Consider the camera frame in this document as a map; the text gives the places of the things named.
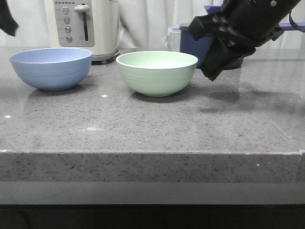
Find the light blue bowl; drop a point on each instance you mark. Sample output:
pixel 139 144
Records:
pixel 52 69

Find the cream white toaster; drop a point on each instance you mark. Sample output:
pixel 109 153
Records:
pixel 87 24

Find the white curtain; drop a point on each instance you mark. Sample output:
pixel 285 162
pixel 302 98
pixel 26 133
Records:
pixel 144 23

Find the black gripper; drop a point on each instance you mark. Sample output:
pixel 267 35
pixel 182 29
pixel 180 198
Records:
pixel 236 34

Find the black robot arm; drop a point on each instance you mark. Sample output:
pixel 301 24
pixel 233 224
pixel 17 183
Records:
pixel 284 6

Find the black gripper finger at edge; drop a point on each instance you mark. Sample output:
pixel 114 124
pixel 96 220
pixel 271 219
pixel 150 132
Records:
pixel 7 23

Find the light green bowl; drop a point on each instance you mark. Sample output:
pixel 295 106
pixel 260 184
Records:
pixel 157 73

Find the clear plastic container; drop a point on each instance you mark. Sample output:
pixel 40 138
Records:
pixel 173 34

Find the dark blue saucepan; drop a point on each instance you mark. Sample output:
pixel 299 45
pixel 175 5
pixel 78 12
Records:
pixel 200 47

